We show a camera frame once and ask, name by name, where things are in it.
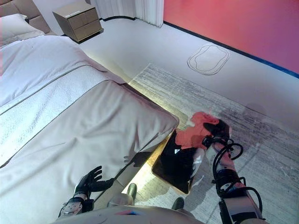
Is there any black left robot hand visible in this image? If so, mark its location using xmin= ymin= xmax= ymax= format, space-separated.
xmin=74 ymin=165 xmax=115 ymax=199

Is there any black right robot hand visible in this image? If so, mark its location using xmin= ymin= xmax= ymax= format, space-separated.
xmin=202 ymin=119 xmax=231 ymax=150

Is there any red garment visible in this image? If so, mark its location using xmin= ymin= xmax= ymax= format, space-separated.
xmin=175 ymin=111 xmax=221 ymax=150

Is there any white garment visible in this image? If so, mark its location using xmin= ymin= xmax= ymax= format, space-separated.
xmin=191 ymin=148 xmax=206 ymax=182

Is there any black garment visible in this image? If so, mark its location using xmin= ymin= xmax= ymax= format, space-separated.
xmin=161 ymin=135 xmax=199 ymax=185

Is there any bed with grey cover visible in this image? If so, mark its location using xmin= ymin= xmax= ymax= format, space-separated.
xmin=0 ymin=80 xmax=180 ymax=208

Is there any brown wicker laundry basket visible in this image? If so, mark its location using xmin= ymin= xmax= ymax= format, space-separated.
xmin=151 ymin=129 xmax=204 ymax=195

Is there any white textured bed sheet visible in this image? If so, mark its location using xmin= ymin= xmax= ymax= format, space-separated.
xmin=0 ymin=65 xmax=127 ymax=161

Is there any grey striped rug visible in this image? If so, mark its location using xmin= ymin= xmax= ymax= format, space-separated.
xmin=121 ymin=62 xmax=299 ymax=224

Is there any grey robot torso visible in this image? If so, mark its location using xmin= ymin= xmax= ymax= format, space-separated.
xmin=56 ymin=205 xmax=201 ymax=224

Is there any white oval floor mat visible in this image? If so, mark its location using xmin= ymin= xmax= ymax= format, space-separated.
xmin=186 ymin=43 xmax=231 ymax=76

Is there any dark baseboard strip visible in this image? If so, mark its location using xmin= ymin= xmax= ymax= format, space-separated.
xmin=163 ymin=20 xmax=299 ymax=79

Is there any white duvet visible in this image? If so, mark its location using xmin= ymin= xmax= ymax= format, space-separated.
xmin=0 ymin=35 xmax=103 ymax=108

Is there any white curtain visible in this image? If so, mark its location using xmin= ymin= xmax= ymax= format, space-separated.
xmin=91 ymin=0 xmax=166 ymax=28

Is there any brown wooden nightstand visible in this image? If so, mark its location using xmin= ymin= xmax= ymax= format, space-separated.
xmin=52 ymin=1 xmax=104 ymax=44

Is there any plain beige pillow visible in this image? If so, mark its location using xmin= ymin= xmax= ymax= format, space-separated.
xmin=0 ymin=13 xmax=45 ymax=47

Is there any brown tufted headboard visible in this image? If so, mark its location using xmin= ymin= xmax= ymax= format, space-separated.
xmin=0 ymin=0 xmax=52 ymax=35

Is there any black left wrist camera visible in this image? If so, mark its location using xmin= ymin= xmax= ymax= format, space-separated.
xmin=83 ymin=199 xmax=95 ymax=213

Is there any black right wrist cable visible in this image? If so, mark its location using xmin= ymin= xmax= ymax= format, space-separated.
xmin=214 ymin=137 xmax=245 ymax=168

